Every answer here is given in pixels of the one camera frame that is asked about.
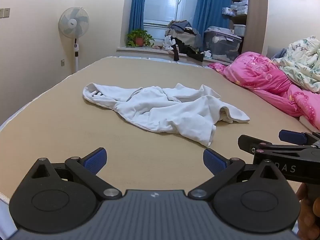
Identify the pink quilt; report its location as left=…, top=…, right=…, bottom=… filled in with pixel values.
left=208, top=51, right=319, bottom=129

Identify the pile of clothes on sill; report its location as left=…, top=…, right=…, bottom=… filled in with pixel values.
left=163, top=20, right=204, bottom=62

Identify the small white storage box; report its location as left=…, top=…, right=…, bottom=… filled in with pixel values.
left=234, top=24, right=246, bottom=37

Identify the right blue curtain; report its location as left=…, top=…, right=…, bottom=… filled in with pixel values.
left=192, top=0, right=232, bottom=34

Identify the white standing fan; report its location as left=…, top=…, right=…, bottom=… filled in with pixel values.
left=58, top=7, right=89, bottom=72

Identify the floral cream quilt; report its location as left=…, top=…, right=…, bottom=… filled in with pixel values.
left=272, top=36, right=319, bottom=94

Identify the left blue curtain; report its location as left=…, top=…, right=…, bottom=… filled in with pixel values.
left=129, top=0, right=145, bottom=33

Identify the potted green plant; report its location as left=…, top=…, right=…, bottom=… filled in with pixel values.
left=126, top=29, right=154, bottom=47

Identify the blue curtain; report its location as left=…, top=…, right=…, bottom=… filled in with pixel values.
left=192, top=0, right=232, bottom=34
left=129, top=0, right=145, bottom=33

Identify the white small garment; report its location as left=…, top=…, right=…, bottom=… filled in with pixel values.
left=82, top=83, right=250, bottom=147

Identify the clear plastic storage bin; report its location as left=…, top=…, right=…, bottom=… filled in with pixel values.
left=203, top=26, right=242, bottom=63

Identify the person's right hand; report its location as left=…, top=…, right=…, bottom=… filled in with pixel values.
left=296, top=183, right=319, bottom=240

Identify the wooden bookshelf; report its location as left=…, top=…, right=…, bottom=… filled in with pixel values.
left=229, top=0, right=268, bottom=54

